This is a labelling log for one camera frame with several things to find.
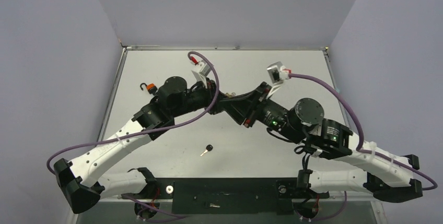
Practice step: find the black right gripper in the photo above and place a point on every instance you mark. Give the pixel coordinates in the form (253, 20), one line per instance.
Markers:
(255, 105)

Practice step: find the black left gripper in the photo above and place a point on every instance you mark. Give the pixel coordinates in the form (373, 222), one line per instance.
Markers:
(211, 93)

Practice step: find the black-headed key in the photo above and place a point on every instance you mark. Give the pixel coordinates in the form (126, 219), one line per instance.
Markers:
(208, 148)

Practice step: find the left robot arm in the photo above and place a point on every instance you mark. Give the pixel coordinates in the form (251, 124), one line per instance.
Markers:
(85, 180)

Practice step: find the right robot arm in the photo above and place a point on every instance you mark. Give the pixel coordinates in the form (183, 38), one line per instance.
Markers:
(332, 160)

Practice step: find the key on base plate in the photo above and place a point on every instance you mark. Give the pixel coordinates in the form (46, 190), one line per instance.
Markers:
(210, 205)

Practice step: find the orange and black padlock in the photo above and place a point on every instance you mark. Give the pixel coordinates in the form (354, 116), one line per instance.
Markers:
(151, 88)

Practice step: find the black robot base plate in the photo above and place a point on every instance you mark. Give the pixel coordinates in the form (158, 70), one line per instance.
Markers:
(233, 195)

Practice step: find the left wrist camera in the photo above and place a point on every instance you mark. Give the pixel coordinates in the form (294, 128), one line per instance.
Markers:
(200, 72)

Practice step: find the small brass padlock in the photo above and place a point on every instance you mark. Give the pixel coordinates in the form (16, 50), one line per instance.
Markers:
(229, 95)

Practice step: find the aluminium table edge rail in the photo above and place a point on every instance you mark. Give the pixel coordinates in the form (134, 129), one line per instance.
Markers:
(223, 48)

